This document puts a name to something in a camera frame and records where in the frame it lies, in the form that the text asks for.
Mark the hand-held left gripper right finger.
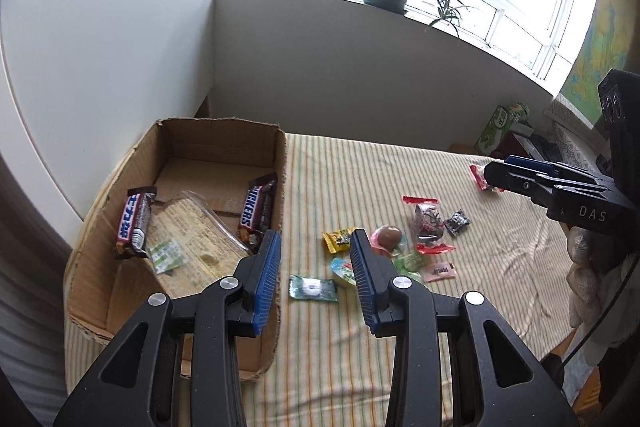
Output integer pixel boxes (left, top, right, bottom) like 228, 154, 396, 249
349, 228, 581, 427

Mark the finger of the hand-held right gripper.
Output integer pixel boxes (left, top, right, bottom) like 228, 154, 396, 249
504, 155, 614, 189
484, 161, 615, 210

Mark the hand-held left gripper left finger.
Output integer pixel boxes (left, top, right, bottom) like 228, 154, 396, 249
52, 229, 283, 427

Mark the teal yellow candy packet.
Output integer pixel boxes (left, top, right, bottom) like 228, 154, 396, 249
329, 257, 357, 288

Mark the red candy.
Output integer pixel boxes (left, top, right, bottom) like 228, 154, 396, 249
468, 163, 505, 192

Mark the yellow snack packet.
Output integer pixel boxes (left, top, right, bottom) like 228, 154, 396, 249
322, 227, 357, 254

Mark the brown chocolate egg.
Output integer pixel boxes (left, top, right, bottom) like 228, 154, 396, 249
371, 224, 403, 255

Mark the bright green candy packet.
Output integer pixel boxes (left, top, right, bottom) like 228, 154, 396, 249
392, 252, 426, 280

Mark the green and white mint candy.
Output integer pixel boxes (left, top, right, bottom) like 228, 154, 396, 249
289, 275, 338, 303

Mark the chocolate bar brown wrapper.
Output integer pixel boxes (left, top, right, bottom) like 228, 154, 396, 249
235, 173, 278, 253

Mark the small black snack packet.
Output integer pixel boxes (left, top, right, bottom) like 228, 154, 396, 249
444, 209, 473, 238

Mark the sliced bread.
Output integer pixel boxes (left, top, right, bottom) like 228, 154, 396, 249
147, 190, 253, 275

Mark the pink candy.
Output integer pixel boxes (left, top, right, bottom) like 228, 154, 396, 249
420, 261, 458, 283

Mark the dark snack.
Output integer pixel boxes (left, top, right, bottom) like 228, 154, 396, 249
402, 195, 457, 254

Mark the cardboard box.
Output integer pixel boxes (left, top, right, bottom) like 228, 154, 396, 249
64, 117, 288, 383

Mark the chocolate bar white label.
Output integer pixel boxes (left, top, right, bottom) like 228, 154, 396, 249
114, 186, 158, 259

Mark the person's right hand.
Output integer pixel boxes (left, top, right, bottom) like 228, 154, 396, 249
566, 226, 632, 333

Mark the dark red box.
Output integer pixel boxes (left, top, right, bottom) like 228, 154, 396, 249
492, 130, 538, 162

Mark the green carton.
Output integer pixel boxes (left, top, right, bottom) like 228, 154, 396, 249
477, 104, 516, 156

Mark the small green checked candy packet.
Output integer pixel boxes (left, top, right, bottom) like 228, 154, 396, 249
150, 239, 187, 275

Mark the striped blanket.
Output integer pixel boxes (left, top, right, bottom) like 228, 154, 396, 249
64, 133, 596, 427

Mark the dark rounded object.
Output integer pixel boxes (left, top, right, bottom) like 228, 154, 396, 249
537, 352, 566, 395

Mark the grey ribbed panel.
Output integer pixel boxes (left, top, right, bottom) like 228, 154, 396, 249
0, 152, 76, 408

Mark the wall map poster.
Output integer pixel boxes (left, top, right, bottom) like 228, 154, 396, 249
557, 0, 640, 128

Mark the black cable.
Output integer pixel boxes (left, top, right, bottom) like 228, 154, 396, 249
560, 264, 632, 365

